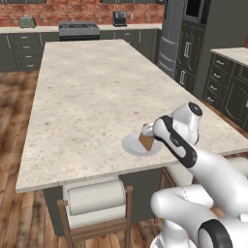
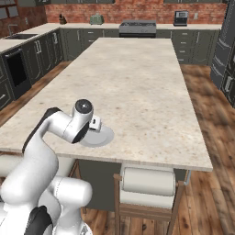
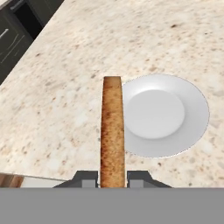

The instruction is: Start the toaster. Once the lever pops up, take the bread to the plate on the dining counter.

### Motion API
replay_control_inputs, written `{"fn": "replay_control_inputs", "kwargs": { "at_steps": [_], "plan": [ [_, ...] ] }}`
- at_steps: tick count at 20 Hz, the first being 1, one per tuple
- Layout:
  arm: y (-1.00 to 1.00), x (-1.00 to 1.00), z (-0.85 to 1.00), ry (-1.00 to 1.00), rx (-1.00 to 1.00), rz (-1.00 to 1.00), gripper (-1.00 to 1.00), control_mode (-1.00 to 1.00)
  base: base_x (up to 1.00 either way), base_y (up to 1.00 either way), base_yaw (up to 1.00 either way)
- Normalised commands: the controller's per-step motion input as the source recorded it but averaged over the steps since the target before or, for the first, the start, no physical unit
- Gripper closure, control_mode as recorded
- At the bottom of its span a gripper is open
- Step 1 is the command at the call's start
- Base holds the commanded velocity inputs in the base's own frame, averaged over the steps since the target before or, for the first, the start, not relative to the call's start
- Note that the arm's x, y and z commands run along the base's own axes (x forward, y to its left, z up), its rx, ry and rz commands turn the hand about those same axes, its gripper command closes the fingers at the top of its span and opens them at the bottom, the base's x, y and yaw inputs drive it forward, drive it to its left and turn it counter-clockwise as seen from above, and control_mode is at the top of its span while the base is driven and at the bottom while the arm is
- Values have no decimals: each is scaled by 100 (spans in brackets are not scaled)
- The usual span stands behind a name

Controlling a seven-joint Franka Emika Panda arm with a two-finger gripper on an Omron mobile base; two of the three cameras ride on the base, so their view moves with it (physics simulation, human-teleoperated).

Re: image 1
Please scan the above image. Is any wooden stool with white cushion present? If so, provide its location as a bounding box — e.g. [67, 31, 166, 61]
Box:
[56, 178, 135, 248]
[153, 156, 248, 226]

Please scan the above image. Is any dark grey island cabinet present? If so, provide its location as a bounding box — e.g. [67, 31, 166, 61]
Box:
[42, 168, 170, 237]

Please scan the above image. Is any green toaster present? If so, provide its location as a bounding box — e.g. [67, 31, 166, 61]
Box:
[18, 15, 37, 29]

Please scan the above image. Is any brown bread slice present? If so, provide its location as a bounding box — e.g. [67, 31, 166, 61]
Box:
[138, 130, 156, 152]

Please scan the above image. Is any dark grey wall cabinet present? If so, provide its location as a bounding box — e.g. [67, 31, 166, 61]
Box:
[0, 0, 47, 5]
[100, 0, 166, 5]

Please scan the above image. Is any dark tall cabinet with oven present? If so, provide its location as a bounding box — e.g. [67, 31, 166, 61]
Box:
[173, 0, 248, 100]

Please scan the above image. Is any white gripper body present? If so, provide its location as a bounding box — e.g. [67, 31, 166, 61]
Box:
[141, 123, 156, 138]

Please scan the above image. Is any grey fridge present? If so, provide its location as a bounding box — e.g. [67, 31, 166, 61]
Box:
[157, 0, 187, 79]

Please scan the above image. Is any dark grey drawer cabinet run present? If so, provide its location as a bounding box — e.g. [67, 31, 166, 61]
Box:
[201, 52, 248, 133]

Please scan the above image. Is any white round plate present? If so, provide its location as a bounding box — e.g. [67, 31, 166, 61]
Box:
[121, 131, 165, 158]

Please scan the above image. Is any black coffee machine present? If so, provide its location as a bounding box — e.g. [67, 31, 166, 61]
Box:
[111, 10, 128, 28]

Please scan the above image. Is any grey stove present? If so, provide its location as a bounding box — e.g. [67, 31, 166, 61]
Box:
[57, 21, 101, 42]

